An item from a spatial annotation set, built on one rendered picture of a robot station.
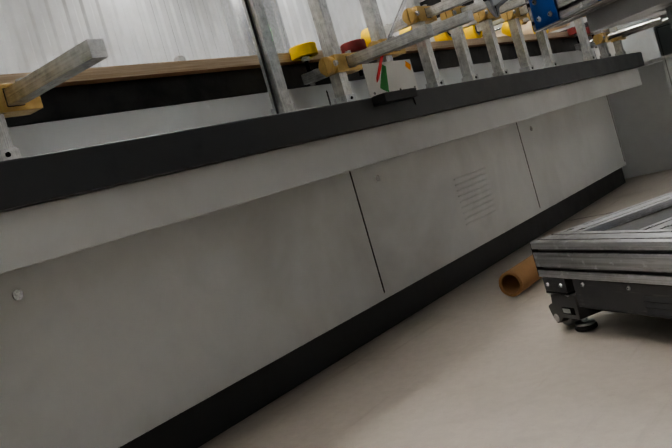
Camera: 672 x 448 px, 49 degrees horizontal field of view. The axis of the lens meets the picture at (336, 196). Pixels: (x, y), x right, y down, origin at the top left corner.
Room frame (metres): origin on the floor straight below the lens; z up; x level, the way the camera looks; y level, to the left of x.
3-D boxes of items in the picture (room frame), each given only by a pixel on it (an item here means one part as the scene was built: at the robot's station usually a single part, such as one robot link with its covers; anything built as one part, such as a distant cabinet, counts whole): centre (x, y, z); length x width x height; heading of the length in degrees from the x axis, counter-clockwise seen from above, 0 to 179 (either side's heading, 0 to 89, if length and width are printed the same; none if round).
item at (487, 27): (2.84, -0.73, 0.90); 0.04 x 0.04 x 0.48; 51
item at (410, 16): (2.47, -0.43, 0.95); 0.14 x 0.06 x 0.05; 141
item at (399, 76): (2.22, -0.26, 0.75); 0.26 x 0.01 x 0.10; 141
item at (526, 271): (2.43, -0.54, 0.04); 0.30 x 0.08 x 0.08; 141
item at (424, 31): (2.05, -0.18, 0.81); 0.44 x 0.03 x 0.04; 51
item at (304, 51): (2.17, -0.03, 0.85); 0.08 x 0.08 x 0.11
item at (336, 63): (2.08, -0.11, 0.81); 0.14 x 0.06 x 0.05; 141
